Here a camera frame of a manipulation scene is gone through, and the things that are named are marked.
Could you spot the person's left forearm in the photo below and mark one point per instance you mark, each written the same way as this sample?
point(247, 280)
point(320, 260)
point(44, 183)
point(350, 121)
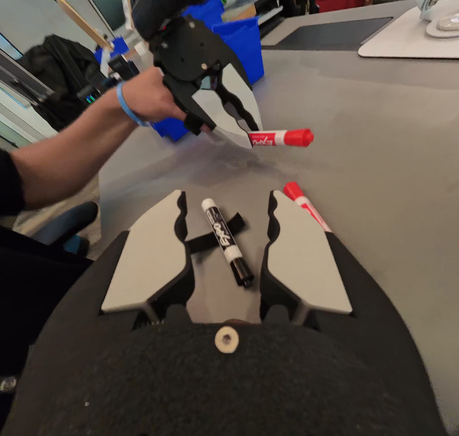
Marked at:
point(71, 156)

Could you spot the small blue bin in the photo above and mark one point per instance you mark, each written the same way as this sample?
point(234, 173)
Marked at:
point(120, 44)

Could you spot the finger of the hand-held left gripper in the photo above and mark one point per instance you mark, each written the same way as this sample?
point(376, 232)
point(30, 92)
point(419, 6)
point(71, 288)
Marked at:
point(240, 84)
point(215, 113)

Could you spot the dark desk mat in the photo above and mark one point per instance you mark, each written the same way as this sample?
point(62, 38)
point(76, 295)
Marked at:
point(330, 34)

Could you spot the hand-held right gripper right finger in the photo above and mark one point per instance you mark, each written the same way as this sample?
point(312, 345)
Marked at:
point(308, 263)

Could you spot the black whiteboard marker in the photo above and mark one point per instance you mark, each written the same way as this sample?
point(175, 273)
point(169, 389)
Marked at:
point(224, 240)

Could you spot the large blue plastic bin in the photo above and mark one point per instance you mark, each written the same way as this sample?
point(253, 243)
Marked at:
point(244, 48)

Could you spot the red whiteboard marker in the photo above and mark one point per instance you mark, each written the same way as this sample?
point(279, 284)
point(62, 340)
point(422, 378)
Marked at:
point(290, 137)
point(304, 202)

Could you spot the blue wristband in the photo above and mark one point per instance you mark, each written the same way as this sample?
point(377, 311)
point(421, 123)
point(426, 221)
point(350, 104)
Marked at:
point(125, 107)

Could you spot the wooden board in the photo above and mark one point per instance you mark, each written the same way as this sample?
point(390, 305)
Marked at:
point(82, 21)

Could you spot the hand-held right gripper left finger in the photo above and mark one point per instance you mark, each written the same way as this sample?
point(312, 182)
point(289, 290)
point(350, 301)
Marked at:
point(147, 260)

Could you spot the person's black clothing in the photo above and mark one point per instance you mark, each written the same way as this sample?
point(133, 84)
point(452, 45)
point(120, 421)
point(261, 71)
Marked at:
point(28, 281)

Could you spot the person's left hand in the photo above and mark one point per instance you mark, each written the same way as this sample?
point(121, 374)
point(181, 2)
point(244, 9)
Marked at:
point(150, 98)

